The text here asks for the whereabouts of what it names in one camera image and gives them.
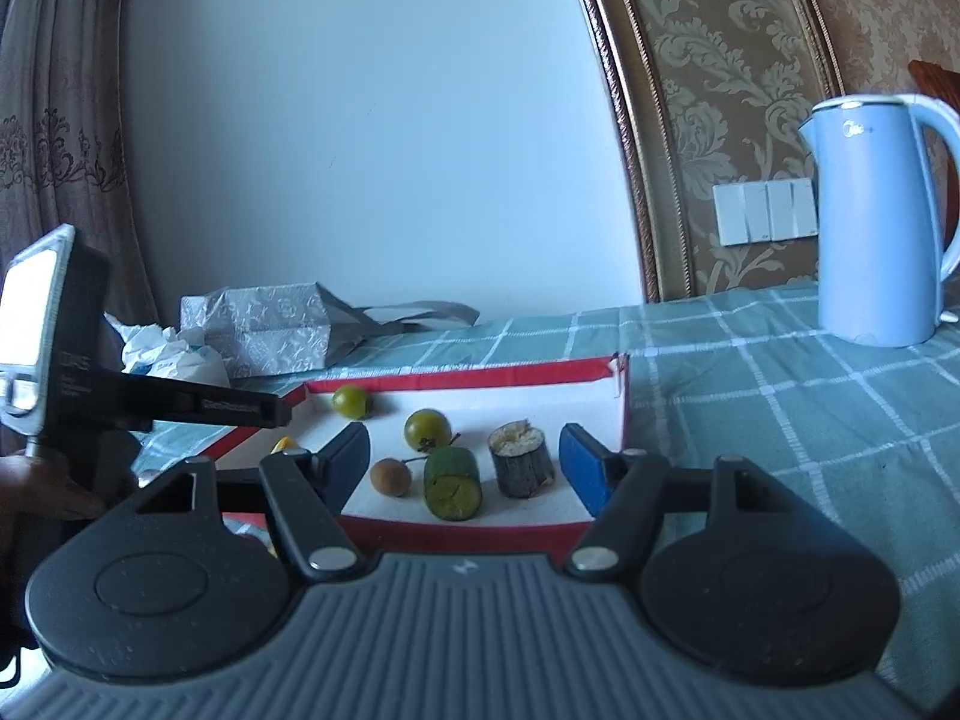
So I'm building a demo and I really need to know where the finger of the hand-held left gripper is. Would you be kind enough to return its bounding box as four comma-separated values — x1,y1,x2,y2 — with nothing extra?
111,369,293,430

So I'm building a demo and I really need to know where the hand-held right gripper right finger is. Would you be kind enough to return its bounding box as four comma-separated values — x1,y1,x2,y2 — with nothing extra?
559,422,790,583

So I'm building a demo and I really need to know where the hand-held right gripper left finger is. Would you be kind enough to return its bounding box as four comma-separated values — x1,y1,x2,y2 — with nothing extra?
135,422,371,583

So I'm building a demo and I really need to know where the brown longan with stem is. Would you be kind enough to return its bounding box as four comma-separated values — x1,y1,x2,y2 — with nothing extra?
370,454,430,498

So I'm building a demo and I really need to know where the dark sugarcane piece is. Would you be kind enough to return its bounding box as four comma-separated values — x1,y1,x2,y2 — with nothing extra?
489,423,557,500

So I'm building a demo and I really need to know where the green cucumber piece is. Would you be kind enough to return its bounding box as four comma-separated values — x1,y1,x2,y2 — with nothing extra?
424,447,482,522

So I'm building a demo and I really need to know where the red cardboard box tray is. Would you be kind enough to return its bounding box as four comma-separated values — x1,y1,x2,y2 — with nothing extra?
184,354,631,560

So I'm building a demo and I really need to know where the person's left hand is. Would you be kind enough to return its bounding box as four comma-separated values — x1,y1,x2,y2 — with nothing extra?
0,454,107,523

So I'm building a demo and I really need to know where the white tissue pack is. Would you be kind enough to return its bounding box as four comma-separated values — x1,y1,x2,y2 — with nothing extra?
105,313,230,392

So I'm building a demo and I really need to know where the grey patterned gift bag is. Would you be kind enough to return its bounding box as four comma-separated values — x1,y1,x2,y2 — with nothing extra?
180,283,481,380

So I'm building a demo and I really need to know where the green checked tablecloth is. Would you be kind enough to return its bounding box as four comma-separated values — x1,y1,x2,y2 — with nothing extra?
131,277,960,706

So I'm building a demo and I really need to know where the brown patterned curtain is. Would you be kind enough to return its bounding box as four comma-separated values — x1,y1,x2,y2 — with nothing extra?
0,0,160,391

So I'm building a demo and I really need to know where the light blue electric kettle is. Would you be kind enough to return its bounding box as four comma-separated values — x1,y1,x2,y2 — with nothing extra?
796,94,960,349

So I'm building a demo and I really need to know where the white wall switch panel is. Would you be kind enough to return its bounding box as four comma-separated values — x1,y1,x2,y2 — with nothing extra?
712,178,821,247

